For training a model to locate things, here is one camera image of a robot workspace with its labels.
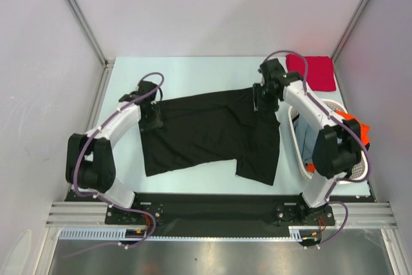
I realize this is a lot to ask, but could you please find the black t shirt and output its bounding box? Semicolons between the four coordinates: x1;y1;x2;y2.
141;88;280;185

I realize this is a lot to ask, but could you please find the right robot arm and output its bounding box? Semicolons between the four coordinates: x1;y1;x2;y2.
253;57;367;224

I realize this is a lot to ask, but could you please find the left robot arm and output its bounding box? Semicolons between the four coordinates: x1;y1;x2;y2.
65;81;163;223

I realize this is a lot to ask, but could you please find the grey blue t shirt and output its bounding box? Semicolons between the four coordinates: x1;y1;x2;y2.
294;117;319;164

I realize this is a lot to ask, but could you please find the folded red t shirt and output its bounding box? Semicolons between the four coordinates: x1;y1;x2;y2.
286;53;337;92

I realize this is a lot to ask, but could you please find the orange t shirt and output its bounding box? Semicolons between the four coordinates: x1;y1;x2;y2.
303;123;370;174

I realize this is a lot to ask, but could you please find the white laundry basket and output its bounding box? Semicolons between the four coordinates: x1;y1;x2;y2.
288;99;369;181

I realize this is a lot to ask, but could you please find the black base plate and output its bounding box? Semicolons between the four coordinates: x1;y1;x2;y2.
65;191;377;238

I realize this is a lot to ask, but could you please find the white cable duct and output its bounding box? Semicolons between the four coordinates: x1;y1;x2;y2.
59;227;320;242

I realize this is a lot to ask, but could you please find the aluminium frame rail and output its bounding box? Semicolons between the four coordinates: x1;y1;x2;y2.
46;202;397;229

